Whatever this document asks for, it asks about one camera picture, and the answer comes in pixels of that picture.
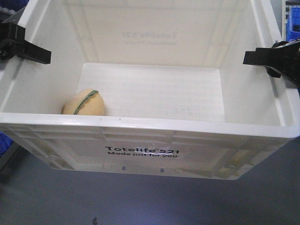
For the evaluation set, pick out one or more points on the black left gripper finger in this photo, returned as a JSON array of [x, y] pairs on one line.
[[13, 43]]

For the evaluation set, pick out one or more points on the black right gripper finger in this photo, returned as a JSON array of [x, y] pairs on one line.
[[281, 60]]

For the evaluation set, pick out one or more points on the yellow plush egg toy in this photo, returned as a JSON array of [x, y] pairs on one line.
[[86, 102]]

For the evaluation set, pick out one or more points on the blue plastic crate stack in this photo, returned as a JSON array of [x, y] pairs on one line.
[[293, 24]]

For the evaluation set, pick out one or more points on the white plastic tote box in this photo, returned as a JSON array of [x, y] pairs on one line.
[[178, 99]]

